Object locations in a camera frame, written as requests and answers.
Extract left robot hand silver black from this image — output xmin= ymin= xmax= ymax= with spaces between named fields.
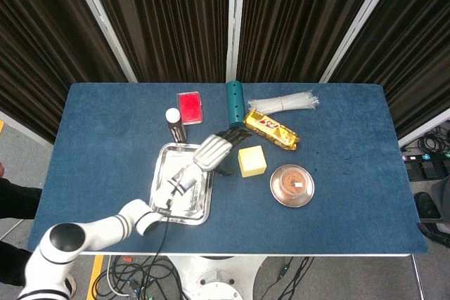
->
xmin=192 ymin=129 xmax=253 ymax=178

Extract yellow cube block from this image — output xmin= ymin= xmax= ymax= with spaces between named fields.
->
xmin=238 ymin=145 xmax=268 ymax=178

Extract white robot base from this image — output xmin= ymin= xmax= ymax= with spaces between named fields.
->
xmin=165 ymin=254 xmax=268 ymax=300

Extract rectangular steel tray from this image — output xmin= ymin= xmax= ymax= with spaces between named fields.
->
xmin=148 ymin=142 xmax=215 ymax=226

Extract brown bottle white cap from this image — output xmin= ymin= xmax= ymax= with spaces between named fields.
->
xmin=165 ymin=107 xmax=187 ymax=143

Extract red ink pad box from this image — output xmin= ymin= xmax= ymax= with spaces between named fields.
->
xmin=176 ymin=91 xmax=205 ymax=125

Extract teal half-cylinder holder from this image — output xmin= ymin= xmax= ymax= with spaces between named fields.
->
xmin=225 ymin=80 xmax=245 ymax=129

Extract gold biscuit packet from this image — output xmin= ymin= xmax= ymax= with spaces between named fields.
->
xmin=243 ymin=109 xmax=302 ymax=152

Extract round steel plate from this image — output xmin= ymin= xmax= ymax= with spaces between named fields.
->
xmin=269 ymin=164 xmax=315 ymax=207

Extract bundle of clear straws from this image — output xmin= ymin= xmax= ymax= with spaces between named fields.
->
xmin=247 ymin=89 xmax=321 ymax=115

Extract dark brown curtain panel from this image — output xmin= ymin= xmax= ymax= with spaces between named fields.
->
xmin=330 ymin=0 xmax=450 ymax=141
xmin=0 ymin=0 xmax=129 ymax=145
xmin=84 ymin=0 xmax=233 ymax=84
xmin=238 ymin=0 xmax=394 ymax=84

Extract blue tablecloth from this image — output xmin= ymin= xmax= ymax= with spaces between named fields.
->
xmin=27 ymin=82 xmax=429 ymax=255

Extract white black sneaker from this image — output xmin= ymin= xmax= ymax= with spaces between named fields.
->
xmin=63 ymin=275 xmax=77 ymax=297

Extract black foot pedal unit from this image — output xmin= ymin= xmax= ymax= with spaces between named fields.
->
xmin=407 ymin=162 xmax=450 ymax=180

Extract black shoe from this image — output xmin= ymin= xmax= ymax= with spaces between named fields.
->
xmin=413 ymin=190 xmax=440 ymax=220
xmin=417 ymin=221 xmax=450 ymax=244

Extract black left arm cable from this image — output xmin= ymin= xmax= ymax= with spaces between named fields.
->
xmin=143 ymin=214 xmax=170 ymax=300

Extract white partition post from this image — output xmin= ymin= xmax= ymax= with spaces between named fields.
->
xmin=399 ymin=107 xmax=450 ymax=148
xmin=65 ymin=0 xmax=139 ymax=84
xmin=226 ymin=0 xmax=246 ymax=83
xmin=0 ymin=110 xmax=53 ymax=148
xmin=318 ymin=0 xmax=405 ymax=84

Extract black cable with adapter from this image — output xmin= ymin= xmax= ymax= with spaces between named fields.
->
xmin=259 ymin=256 xmax=316 ymax=300

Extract black floor cable bundle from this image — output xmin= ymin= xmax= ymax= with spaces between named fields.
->
xmin=93 ymin=254 xmax=187 ymax=300

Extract black coiled cables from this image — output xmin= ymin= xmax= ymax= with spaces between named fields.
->
xmin=418 ymin=126 xmax=450 ymax=155

